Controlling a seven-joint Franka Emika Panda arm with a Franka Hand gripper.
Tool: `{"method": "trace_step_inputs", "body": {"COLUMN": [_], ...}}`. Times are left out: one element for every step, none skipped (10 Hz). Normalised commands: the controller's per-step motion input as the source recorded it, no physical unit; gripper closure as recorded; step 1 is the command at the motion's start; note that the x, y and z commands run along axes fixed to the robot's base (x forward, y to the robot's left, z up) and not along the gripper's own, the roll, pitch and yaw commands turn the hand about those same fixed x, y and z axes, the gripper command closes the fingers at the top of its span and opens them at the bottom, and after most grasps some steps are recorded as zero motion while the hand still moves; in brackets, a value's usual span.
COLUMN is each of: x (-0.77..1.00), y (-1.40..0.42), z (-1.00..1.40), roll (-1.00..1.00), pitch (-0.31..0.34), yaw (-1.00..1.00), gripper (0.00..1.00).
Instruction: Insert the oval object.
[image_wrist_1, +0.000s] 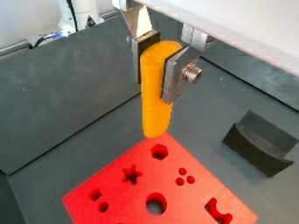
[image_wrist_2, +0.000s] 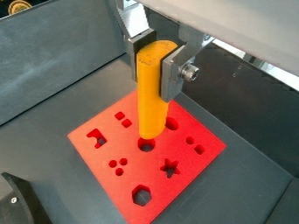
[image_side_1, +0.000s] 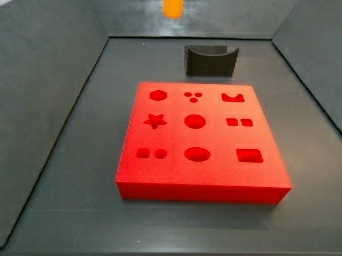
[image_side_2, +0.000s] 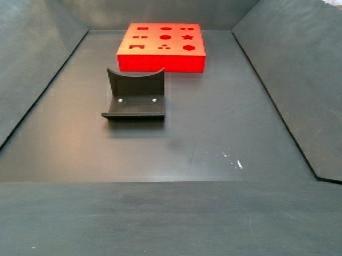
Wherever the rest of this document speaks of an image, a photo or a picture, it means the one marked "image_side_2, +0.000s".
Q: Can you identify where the black curved holder stand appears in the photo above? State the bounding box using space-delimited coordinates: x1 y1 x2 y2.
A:
102 69 166 120

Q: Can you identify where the red shape sorter block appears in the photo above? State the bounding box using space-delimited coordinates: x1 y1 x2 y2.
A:
117 23 206 73

